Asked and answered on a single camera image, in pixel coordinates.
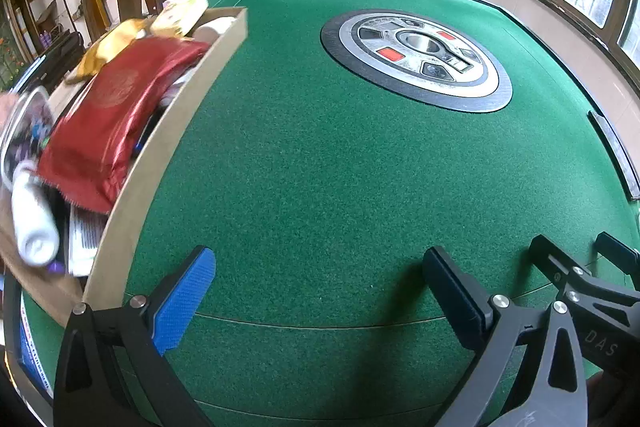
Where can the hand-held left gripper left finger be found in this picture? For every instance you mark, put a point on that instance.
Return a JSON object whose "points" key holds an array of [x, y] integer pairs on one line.
{"points": [[185, 297]]}

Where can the black side table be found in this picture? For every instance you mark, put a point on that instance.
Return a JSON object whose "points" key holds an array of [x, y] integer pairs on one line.
{"points": [[60, 57]]}

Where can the yellow cloth pouch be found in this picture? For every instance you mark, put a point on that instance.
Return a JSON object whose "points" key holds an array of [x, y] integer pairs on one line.
{"points": [[112, 49]]}

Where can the pink clear pencil case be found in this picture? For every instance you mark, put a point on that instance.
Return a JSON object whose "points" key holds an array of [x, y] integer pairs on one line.
{"points": [[27, 127]]}

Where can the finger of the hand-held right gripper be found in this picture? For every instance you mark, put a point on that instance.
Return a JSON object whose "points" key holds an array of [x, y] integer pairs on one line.
{"points": [[545, 252], [617, 252]]}

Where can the red snack bag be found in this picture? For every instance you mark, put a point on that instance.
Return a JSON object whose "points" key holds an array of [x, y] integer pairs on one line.
{"points": [[110, 117]]}

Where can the cardboard box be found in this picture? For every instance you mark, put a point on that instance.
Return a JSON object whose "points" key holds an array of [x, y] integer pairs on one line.
{"points": [[165, 147]]}

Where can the cream plastic case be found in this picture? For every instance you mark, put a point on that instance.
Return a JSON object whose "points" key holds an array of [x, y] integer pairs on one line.
{"points": [[180, 12]]}

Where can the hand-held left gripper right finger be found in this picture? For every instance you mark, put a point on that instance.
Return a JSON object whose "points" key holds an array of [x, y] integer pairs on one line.
{"points": [[452, 297]]}

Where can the round table centre panel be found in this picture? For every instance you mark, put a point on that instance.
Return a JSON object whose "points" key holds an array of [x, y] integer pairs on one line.
{"points": [[380, 57]]}

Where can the white blue small box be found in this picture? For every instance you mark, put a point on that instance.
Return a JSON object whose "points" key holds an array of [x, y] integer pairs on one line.
{"points": [[85, 237]]}

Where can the blue white printed card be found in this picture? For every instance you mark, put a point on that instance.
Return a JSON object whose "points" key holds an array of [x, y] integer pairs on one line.
{"points": [[35, 357]]}

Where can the white tube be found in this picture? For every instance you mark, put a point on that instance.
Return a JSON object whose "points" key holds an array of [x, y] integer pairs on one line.
{"points": [[32, 222]]}

